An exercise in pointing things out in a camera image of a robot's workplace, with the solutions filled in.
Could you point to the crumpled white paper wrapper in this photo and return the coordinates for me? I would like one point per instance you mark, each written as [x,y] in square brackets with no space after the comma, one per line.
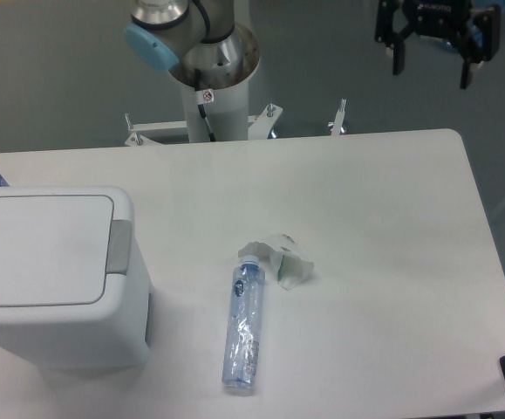
[289,264]

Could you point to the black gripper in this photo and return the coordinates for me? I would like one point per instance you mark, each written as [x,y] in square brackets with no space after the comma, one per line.
[474,32]

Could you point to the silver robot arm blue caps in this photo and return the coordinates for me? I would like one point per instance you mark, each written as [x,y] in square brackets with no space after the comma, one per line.
[163,33]

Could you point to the white levelling foot bracket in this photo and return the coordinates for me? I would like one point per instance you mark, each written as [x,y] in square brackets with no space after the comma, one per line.
[337,126]

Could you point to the clear crushed plastic bottle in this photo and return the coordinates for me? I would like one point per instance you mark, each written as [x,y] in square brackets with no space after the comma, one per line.
[244,327]

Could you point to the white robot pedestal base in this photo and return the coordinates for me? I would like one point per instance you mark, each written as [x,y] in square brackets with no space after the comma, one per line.
[210,115]

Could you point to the white trash can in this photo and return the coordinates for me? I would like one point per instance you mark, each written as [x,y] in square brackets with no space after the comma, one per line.
[75,291]

